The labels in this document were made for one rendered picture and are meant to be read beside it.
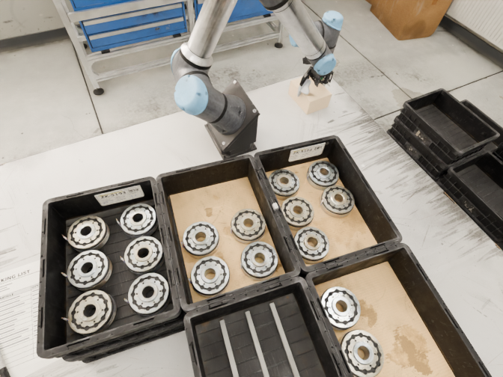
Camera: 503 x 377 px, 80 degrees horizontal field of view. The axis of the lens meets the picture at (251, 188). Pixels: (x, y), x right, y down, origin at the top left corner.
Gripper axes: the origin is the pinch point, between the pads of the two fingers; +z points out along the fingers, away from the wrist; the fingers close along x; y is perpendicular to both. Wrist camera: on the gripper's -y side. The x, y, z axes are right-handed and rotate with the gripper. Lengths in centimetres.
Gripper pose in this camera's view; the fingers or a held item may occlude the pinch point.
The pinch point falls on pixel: (310, 91)
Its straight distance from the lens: 148.5
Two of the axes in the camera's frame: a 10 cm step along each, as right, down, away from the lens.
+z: -0.5, 5.4, 8.4
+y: 4.8, 7.5, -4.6
